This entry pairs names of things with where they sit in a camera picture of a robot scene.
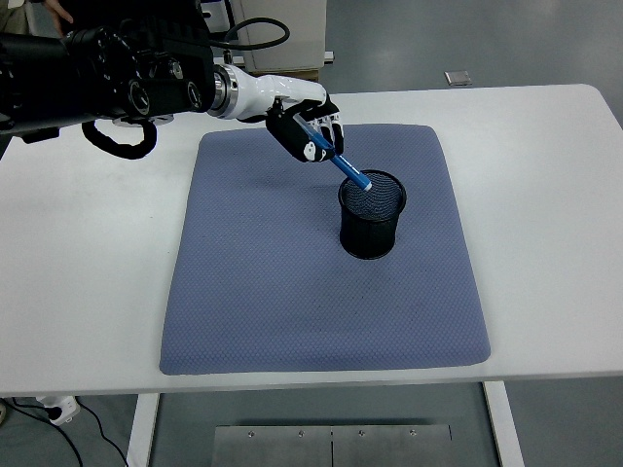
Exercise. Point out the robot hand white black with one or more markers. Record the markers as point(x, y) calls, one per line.
point(272, 92)

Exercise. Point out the blue marker pen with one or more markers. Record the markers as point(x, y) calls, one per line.
point(353, 175)

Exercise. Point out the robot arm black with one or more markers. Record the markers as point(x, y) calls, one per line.
point(73, 73)

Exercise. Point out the black mesh pen holder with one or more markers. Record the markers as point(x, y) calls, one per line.
point(370, 238)

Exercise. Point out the person's hand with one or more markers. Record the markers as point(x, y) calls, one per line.
point(61, 10)

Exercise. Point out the cardboard box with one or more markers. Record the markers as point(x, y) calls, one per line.
point(309, 74)

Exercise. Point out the small grey floor plate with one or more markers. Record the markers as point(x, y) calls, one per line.
point(458, 78)

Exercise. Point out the blue textured mat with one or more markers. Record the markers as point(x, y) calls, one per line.
point(292, 301)

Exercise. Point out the beige fabric bundle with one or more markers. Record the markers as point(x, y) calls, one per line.
point(12, 17)

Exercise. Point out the white table leg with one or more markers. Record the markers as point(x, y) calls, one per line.
point(503, 428)
point(143, 428)

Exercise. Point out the white power strip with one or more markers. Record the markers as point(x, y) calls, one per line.
point(61, 407)

